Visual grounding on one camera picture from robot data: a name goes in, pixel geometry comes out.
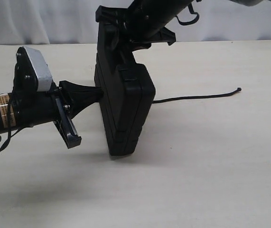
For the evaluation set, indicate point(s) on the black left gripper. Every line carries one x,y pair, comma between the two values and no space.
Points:
54,109

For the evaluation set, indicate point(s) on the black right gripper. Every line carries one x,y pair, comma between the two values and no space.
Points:
142,23

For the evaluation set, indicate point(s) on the black plastic carrying case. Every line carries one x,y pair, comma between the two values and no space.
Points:
127,98

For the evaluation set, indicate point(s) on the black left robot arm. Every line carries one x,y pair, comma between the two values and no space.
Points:
7,117

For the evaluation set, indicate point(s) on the white curtain backdrop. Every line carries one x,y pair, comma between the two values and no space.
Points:
73,21

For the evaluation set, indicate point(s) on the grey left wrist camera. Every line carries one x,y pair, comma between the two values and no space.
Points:
31,71

